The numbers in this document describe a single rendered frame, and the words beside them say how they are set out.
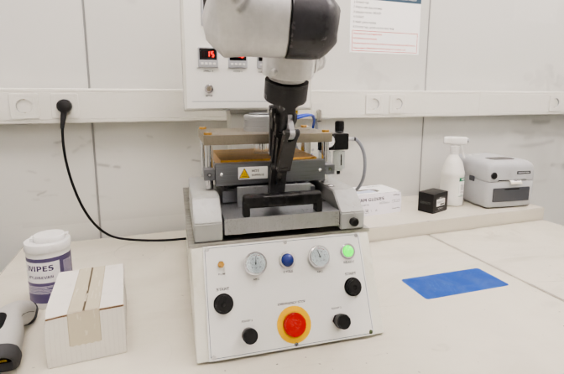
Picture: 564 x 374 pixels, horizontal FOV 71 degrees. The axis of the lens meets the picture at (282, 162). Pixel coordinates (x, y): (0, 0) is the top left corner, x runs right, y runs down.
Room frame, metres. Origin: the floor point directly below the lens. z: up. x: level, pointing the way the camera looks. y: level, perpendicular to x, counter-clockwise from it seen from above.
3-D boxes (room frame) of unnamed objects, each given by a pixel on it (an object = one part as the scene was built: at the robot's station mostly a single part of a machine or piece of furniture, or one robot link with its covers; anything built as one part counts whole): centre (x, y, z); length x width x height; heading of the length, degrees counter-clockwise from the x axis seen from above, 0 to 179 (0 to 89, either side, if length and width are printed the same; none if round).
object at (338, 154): (1.08, -0.13, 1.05); 0.15 x 0.05 x 0.15; 105
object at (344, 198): (0.86, -0.11, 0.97); 0.26 x 0.05 x 0.07; 15
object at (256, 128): (0.93, 0.04, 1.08); 0.31 x 0.24 x 0.13; 105
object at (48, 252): (0.80, 0.50, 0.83); 0.09 x 0.09 x 0.15
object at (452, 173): (1.43, -0.63, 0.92); 0.09 x 0.08 x 0.25; 67
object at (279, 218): (0.85, 0.03, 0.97); 0.30 x 0.22 x 0.08; 15
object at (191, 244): (0.93, 0.06, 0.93); 0.46 x 0.35 x 0.01; 15
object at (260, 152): (0.90, 0.04, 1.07); 0.22 x 0.17 x 0.10; 105
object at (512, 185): (1.48, -0.78, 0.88); 0.25 x 0.20 x 0.17; 13
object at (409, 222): (1.39, -0.49, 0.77); 0.84 x 0.30 x 0.04; 109
